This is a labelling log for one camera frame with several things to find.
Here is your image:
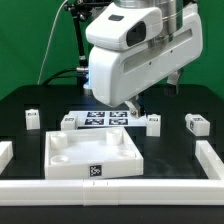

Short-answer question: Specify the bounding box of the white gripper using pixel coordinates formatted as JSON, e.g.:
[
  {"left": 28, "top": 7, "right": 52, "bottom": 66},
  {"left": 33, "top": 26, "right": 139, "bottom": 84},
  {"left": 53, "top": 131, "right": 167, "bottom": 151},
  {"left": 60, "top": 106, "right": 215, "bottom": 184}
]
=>
[{"left": 89, "top": 3, "right": 203, "bottom": 118}]

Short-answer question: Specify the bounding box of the white square table top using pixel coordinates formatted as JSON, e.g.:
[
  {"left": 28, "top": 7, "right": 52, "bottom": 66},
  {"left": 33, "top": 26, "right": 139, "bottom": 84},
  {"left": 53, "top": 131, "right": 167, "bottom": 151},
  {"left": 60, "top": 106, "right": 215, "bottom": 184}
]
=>
[{"left": 44, "top": 127, "right": 144, "bottom": 180}]

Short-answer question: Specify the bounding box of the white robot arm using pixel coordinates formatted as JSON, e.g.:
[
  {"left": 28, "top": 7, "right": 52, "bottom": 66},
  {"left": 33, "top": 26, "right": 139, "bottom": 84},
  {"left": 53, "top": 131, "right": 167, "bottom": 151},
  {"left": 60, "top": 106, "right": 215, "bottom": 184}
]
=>
[{"left": 86, "top": 0, "right": 203, "bottom": 117}]

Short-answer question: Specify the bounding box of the black camera stand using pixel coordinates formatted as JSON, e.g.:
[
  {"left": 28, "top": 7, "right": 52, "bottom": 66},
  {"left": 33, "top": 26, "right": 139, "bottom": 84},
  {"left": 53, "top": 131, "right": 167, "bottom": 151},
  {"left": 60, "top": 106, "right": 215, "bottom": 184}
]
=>
[{"left": 64, "top": 0, "right": 112, "bottom": 86}]

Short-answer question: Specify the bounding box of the white marker plate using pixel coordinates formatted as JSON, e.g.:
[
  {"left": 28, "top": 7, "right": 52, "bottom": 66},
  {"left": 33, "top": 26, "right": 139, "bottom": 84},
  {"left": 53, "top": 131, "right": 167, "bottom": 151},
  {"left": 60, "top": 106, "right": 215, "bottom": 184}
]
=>
[{"left": 69, "top": 110, "right": 146, "bottom": 127}]

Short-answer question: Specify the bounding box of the white cable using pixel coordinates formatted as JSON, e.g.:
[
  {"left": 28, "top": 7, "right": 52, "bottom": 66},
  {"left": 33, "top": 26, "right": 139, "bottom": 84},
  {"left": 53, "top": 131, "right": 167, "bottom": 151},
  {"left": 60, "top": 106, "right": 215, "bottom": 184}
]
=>
[{"left": 37, "top": 0, "right": 69, "bottom": 86}]

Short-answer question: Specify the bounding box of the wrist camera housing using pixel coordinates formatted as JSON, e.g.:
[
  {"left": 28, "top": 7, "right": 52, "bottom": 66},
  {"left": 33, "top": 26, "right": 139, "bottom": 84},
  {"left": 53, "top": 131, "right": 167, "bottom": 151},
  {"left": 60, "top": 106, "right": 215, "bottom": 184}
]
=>
[{"left": 86, "top": 3, "right": 163, "bottom": 51}]

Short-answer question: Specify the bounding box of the black cable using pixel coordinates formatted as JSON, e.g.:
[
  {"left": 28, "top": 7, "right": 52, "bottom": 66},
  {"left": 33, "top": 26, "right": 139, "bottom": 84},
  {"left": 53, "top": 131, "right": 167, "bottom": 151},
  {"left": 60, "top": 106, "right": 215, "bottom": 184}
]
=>
[{"left": 42, "top": 68, "right": 88, "bottom": 86}]

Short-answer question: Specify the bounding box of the white U-shaped fence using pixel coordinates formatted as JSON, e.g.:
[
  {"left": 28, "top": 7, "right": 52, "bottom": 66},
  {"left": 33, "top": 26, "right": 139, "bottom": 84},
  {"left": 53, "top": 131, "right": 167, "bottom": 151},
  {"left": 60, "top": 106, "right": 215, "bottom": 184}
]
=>
[{"left": 0, "top": 140, "right": 224, "bottom": 206}]

